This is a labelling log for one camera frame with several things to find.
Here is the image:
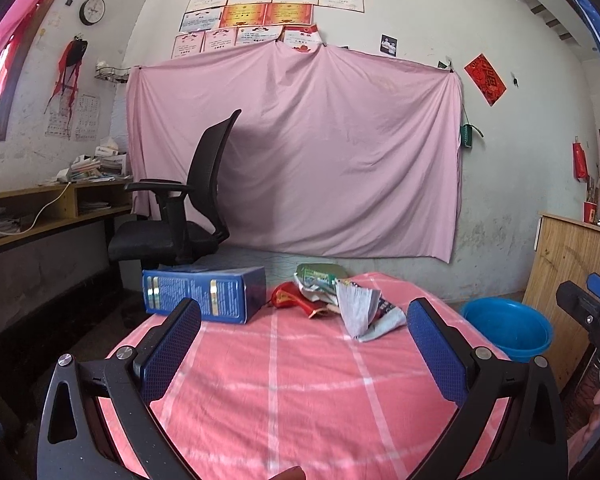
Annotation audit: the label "pink checked tablecloth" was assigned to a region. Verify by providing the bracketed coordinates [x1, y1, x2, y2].
[95, 272, 513, 480]

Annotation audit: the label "wooden cabinet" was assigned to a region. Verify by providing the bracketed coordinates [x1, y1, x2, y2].
[524, 212, 600, 388]

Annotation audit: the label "red black hanging ornament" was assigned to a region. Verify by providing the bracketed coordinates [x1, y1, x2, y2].
[47, 36, 88, 118]

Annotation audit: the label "white cable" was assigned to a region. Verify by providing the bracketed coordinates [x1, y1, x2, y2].
[0, 181, 74, 238]

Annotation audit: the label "green hanging pouch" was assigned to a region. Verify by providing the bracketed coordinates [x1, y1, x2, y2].
[460, 122, 484, 150]

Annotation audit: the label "red hanging bag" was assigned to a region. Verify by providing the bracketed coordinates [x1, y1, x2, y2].
[572, 138, 588, 182]

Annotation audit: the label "red cup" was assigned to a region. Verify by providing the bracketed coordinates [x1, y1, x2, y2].
[583, 200, 597, 224]

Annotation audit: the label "small black wall photo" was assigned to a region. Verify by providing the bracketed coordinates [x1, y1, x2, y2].
[379, 35, 398, 58]

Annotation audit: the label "wooden desk shelf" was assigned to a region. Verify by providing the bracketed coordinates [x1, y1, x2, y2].
[0, 181, 131, 253]

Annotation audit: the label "blue cardboard box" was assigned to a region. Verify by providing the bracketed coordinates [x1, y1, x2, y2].
[142, 266, 268, 324]

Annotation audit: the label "pink wall sheet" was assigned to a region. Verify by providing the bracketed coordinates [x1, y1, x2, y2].
[125, 41, 462, 262]

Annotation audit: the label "blue plastic basin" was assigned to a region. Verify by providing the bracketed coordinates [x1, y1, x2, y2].
[460, 297, 554, 363]

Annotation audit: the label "wall calendar sheets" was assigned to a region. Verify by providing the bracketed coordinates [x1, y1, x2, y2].
[44, 93, 100, 142]

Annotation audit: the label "wire wall shelf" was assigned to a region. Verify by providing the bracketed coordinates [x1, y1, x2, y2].
[94, 61, 131, 84]

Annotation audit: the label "round wall clock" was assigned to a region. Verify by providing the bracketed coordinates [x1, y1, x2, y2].
[79, 0, 106, 26]

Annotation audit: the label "wall certificates group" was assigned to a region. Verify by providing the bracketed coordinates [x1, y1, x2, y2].
[171, 0, 365, 58]

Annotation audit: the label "stack of books papers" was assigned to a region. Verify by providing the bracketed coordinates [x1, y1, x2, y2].
[55, 136, 131, 184]

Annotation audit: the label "person right hand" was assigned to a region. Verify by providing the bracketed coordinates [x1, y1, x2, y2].
[567, 390, 600, 469]

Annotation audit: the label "green wrapper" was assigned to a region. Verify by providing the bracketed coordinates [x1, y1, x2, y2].
[294, 262, 349, 296]

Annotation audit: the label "white paper medicine box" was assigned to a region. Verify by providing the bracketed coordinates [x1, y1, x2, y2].
[336, 281, 406, 342]

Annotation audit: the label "red snack wrapper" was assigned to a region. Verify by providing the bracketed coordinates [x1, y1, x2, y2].
[270, 282, 332, 318]

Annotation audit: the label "black office chair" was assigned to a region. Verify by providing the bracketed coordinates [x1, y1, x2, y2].
[108, 110, 242, 269]

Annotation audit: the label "red diamond wall poster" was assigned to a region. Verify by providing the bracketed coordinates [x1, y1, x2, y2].
[464, 54, 506, 106]

